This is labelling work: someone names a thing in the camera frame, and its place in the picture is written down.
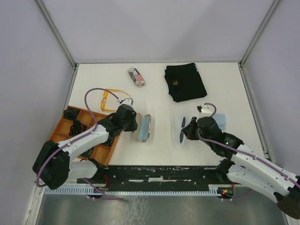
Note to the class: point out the map print glasses case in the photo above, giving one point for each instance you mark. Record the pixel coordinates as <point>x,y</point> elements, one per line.
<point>138,120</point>

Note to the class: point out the corner aluminium post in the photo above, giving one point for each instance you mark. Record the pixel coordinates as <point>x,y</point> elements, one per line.
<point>260,30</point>
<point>54,30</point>

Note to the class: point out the black folded cloth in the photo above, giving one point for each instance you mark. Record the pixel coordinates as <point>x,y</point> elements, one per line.
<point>184,82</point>

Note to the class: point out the right corner aluminium post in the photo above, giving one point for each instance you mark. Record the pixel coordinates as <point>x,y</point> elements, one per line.
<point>260,30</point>

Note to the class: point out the white frame sunglasses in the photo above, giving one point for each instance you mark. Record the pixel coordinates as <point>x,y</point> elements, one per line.
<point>182,132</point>

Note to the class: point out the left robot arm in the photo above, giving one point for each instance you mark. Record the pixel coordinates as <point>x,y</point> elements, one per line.
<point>55,163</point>

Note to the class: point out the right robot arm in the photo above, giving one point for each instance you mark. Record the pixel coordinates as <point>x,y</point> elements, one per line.
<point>243,166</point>

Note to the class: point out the flag print glasses case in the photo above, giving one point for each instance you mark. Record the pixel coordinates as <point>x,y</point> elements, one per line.
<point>136,77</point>

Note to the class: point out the left corner aluminium post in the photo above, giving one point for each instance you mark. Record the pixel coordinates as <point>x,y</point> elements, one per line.
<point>54,30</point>

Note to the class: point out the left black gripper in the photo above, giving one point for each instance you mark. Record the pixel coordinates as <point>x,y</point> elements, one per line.
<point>131,128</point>

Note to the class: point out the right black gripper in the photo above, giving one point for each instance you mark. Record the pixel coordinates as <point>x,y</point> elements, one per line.
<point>188,130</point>

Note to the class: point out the orange sunglasses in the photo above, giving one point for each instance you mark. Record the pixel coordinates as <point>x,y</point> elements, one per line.
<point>104,106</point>

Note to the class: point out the light blue cleaning cloth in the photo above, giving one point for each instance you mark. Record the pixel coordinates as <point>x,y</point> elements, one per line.
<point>144,130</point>

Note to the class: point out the black sunglasses in tray middle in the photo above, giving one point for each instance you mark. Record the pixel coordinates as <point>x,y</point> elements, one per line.
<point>76,128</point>

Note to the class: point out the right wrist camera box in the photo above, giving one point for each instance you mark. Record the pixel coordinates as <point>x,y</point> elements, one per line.
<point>205,110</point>

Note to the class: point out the black sunglasses in tray corner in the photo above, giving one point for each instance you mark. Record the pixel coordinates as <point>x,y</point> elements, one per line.
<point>70,113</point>

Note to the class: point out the orange compartment tray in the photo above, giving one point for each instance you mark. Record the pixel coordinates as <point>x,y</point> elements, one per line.
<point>101,153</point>

